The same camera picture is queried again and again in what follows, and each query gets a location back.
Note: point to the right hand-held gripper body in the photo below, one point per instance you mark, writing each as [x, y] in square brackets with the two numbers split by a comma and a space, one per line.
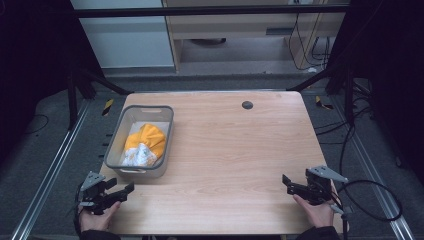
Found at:
[320, 190]

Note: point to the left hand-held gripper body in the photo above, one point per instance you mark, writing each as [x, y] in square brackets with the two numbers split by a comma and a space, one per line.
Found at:
[96, 200]

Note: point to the grey plastic basket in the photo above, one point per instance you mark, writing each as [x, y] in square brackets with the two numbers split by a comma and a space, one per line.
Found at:
[121, 133]

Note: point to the orange and white cloth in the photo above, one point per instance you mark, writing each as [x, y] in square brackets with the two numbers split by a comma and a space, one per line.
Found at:
[150, 138]

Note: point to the person's left hand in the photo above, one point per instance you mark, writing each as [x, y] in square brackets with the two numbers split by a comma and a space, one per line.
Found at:
[96, 221]

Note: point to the person's right hand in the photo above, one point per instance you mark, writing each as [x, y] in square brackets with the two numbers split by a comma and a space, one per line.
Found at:
[320, 215]

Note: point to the black and yellow tape strip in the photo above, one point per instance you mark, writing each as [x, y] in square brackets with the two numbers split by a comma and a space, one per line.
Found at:
[322, 103]
[107, 107]

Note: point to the dark round table grommet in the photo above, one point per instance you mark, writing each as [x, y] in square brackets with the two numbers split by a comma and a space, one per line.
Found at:
[247, 105]

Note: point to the black metal stand leg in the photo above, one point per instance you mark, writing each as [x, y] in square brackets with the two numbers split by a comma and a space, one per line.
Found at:
[349, 100]
[72, 100]

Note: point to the dark curtain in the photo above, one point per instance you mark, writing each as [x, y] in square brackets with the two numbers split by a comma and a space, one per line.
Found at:
[393, 83]
[33, 66]

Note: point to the white cabinet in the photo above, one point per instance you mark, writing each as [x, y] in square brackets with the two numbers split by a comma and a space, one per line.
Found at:
[126, 43]

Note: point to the light wooden desk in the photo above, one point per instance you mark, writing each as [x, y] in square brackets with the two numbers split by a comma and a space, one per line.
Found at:
[233, 28]

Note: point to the aluminium floor rail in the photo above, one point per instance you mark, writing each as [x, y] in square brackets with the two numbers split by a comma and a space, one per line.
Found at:
[373, 173]
[50, 173]

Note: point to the black horizontal frame bar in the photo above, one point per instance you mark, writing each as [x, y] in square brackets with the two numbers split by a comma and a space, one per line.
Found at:
[206, 11]

